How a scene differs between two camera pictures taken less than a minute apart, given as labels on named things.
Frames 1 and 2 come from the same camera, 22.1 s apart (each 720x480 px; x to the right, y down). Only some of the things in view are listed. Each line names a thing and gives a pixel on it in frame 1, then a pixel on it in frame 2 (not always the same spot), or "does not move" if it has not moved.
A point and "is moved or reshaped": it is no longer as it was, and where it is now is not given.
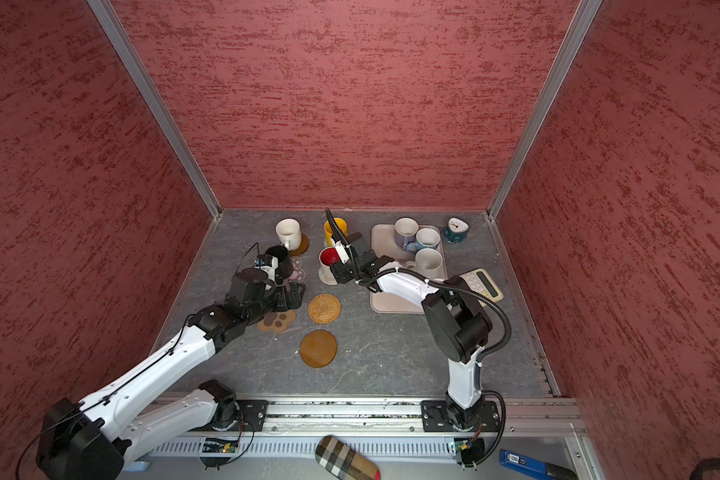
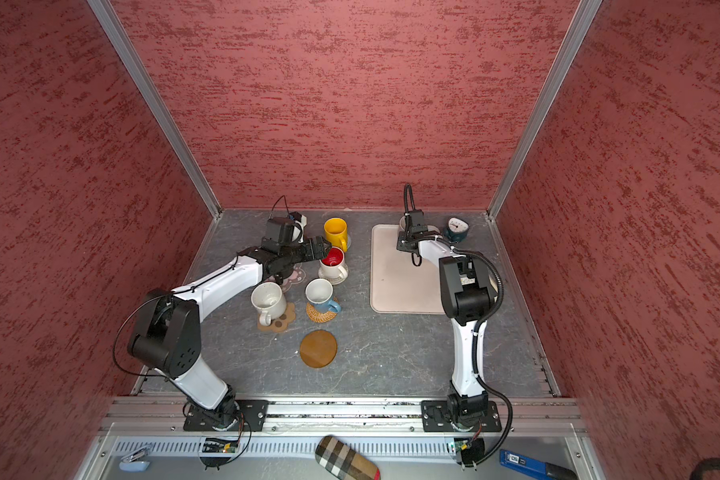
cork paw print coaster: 276,322 does not move
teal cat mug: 456,230 does not move
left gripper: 295,297 → 310,254
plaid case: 341,461 does not move
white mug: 427,263 is moved or reshaped
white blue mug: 426,238 is moved or reshaped
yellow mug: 342,225 does not move
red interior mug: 328,256 does not move
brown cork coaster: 318,348 does not move
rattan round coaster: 324,308 does not move
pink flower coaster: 298,275 does not move
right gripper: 341,274 → 402,243
